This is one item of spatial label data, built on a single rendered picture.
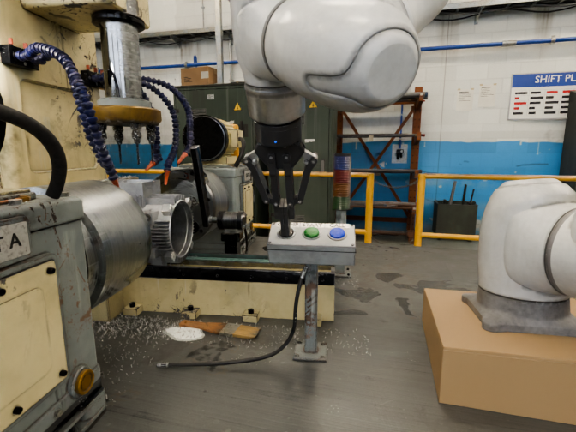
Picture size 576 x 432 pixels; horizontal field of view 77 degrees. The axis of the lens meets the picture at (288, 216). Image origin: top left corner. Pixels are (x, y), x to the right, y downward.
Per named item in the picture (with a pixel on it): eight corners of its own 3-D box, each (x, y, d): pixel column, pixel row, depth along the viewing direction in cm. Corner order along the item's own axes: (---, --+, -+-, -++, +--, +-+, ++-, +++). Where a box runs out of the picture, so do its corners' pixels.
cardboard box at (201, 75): (181, 88, 431) (180, 69, 427) (197, 92, 458) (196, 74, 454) (209, 85, 415) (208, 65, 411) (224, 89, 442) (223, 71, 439)
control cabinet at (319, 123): (267, 258, 421) (265, 81, 386) (279, 248, 467) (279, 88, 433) (329, 263, 402) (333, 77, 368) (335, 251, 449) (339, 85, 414)
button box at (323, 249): (267, 263, 73) (266, 243, 69) (273, 239, 78) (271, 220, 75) (355, 267, 71) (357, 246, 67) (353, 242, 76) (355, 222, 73)
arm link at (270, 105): (249, 70, 58) (254, 106, 62) (237, 89, 51) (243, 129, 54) (307, 69, 57) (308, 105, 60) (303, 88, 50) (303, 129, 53)
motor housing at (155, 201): (96, 269, 95) (89, 197, 91) (135, 250, 113) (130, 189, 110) (169, 273, 92) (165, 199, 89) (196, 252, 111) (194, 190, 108)
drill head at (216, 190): (132, 249, 117) (126, 171, 113) (183, 224, 157) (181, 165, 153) (207, 251, 114) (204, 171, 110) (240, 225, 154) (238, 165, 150)
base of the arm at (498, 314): (540, 297, 84) (542, 273, 83) (600, 340, 62) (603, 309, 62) (455, 292, 88) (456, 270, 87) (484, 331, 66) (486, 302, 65)
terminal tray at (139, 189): (100, 209, 96) (98, 182, 95) (123, 203, 107) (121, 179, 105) (143, 210, 95) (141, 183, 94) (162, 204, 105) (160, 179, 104)
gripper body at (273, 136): (305, 106, 60) (307, 156, 65) (255, 106, 61) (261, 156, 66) (302, 125, 54) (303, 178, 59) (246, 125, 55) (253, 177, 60)
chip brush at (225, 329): (175, 329, 88) (175, 326, 88) (186, 320, 93) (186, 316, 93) (255, 340, 83) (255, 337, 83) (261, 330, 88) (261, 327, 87)
